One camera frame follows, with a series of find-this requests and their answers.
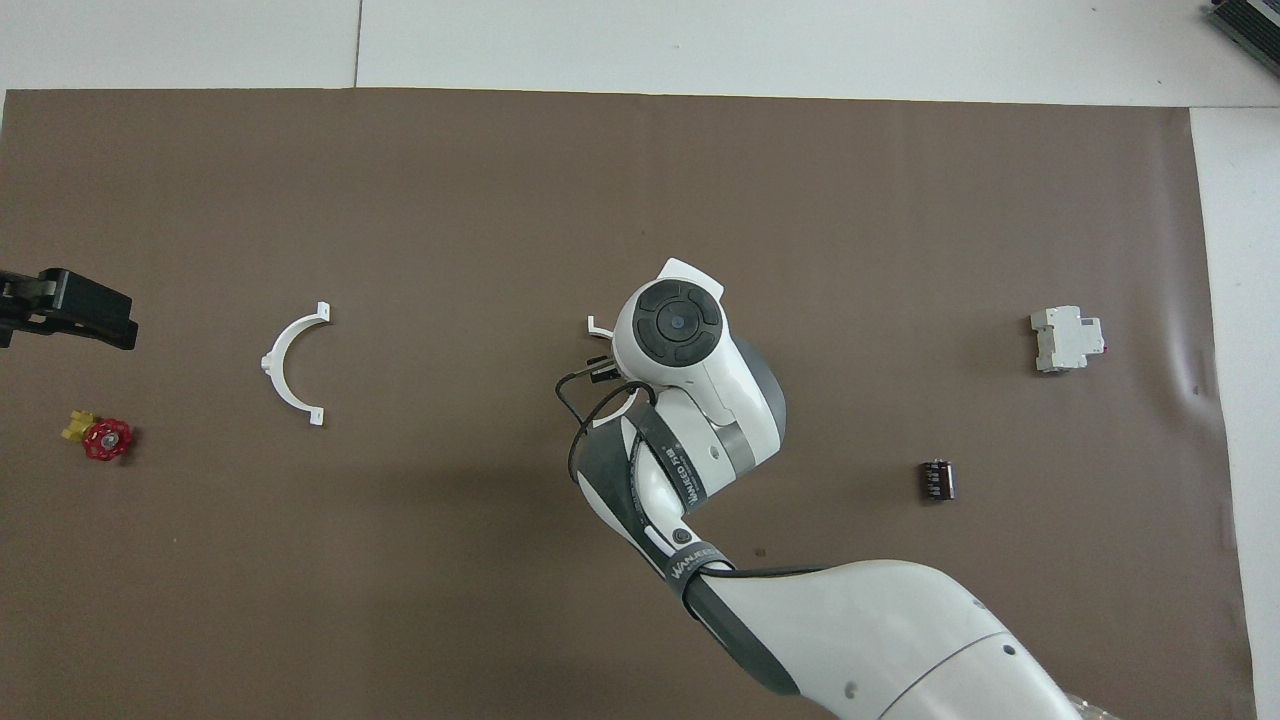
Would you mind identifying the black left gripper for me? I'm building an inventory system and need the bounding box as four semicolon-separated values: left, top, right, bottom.
0;267;139;351

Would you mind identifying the white half-ring pipe clamp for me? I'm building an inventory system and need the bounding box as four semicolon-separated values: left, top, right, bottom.
261;302;333;428
587;316;641;429

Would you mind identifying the white circuit breaker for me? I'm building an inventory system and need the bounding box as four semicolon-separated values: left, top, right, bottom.
1030;305;1107;375

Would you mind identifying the red-handled brass valve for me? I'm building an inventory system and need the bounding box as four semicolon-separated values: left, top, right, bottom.
62;408;135;463

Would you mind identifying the brown paper table mat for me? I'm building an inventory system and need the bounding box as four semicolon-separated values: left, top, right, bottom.
0;88;1259;720

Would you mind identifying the grey ribbed device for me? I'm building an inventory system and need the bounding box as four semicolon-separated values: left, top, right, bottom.
1205;0;1280;59

